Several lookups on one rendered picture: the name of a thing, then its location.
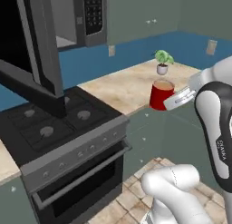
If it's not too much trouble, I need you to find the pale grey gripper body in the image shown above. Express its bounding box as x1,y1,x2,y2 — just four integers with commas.
162,85,198,112

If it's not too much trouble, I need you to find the red cup of tea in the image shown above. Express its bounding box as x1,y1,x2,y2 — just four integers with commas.
149,79,177,112

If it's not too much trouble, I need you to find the green plant in white pot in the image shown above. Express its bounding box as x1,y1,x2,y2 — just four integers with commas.
154,49,175,76

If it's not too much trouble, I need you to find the grey-green base cupboard run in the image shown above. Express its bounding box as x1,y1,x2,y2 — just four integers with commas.
121,101,223,193

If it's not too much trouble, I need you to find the grey microwave oven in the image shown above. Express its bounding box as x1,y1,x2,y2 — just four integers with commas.
49,0,109,52

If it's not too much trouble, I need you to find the dark oven door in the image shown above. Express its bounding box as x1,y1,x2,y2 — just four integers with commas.
30,141,128,224

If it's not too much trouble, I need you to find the dark microwave door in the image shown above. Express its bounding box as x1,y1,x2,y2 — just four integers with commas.
0,0,66,120

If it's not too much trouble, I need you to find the dark grey stove with hob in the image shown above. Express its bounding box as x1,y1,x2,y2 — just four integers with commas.
0,85,133,224

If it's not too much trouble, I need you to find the beige wall socket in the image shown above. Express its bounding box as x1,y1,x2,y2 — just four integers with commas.
206,39,218,56
108,44,117,57

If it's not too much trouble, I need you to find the grey-green wall cupboard door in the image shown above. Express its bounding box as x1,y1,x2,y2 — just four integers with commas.
150,0,179,37
106,0,152,47

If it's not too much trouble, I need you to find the grey-green corner wall cupboard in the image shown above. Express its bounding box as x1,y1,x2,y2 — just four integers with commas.
177,0,232,42

